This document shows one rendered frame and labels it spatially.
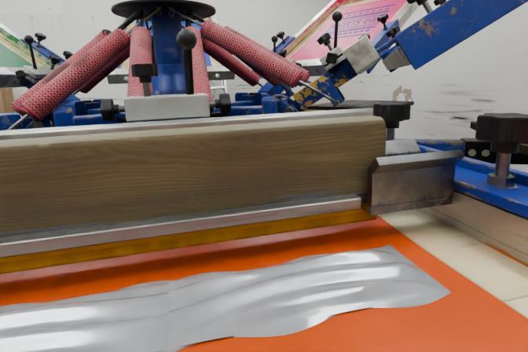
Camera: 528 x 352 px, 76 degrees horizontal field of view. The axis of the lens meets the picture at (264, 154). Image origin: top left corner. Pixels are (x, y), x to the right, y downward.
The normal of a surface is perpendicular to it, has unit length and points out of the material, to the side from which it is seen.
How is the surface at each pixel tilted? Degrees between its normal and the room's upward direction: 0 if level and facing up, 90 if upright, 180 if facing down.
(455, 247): 0
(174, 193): 90
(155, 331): 38
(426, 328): 0
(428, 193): 90
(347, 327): 0
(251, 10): 90
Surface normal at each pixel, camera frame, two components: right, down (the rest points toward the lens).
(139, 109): 0.24, 0.20
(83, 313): 0.02, -0.70
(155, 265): -0.04, -0.98
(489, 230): -0.97, 0.09
